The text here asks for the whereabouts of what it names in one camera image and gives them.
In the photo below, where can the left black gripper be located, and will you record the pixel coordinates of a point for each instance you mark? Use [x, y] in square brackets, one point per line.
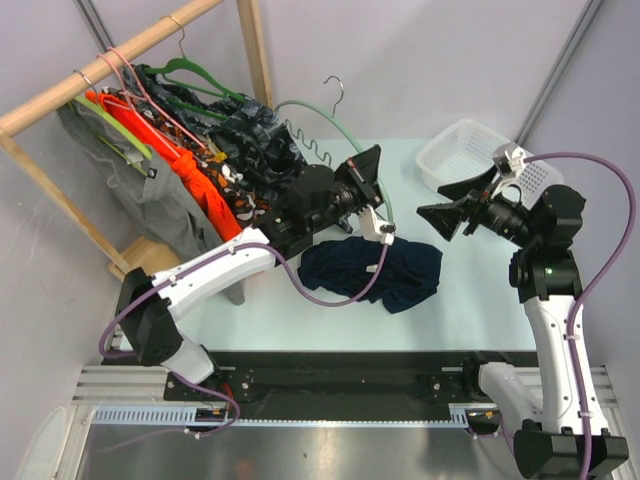
[364, 167]

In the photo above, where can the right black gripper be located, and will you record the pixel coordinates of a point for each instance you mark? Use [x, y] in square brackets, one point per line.
[448, 216]

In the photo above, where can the mint green wavy hanger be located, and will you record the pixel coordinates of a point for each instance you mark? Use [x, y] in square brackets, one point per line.
[312, 145]

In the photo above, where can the navy blue shorts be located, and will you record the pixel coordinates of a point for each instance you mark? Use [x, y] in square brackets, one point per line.
[405, 276]

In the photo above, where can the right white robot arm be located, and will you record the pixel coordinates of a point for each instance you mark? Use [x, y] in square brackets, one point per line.
[563, 433]

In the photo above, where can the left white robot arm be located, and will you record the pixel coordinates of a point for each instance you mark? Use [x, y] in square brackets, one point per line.
[150, 306]

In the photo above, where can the dark camouflage shorts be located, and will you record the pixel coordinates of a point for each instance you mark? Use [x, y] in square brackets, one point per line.
[255, 140]

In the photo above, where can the orange patterned shorts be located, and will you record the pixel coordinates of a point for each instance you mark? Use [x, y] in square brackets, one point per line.
[244, 204]

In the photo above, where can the dark green hanger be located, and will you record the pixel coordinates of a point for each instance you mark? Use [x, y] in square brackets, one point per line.
[187, 86]

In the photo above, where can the bright orange shorts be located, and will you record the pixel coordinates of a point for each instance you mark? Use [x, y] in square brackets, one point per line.
[155, 131]

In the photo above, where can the grey shorts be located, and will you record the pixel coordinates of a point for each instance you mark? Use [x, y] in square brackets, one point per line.
[150, 192]

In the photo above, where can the lime green hanger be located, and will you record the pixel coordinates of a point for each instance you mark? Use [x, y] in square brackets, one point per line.
[116, 125]

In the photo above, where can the white plastic basket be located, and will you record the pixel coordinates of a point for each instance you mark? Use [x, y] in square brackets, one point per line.
[465, 149]

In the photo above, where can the wooden clothes rack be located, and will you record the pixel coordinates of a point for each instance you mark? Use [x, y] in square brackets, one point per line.
[35, 109]

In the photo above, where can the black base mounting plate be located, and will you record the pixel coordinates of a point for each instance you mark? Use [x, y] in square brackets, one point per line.
[337, 386]

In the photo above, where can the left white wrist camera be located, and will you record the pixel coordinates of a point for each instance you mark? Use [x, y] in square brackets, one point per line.
[375, 229]

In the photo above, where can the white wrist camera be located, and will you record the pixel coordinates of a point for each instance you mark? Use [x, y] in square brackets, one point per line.
[509, 161]
[375, 229]

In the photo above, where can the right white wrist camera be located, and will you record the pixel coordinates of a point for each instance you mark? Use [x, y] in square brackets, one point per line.
[509, 161]

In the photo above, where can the white slotted cable duct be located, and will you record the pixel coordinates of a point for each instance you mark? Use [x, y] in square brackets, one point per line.
[207, 417]

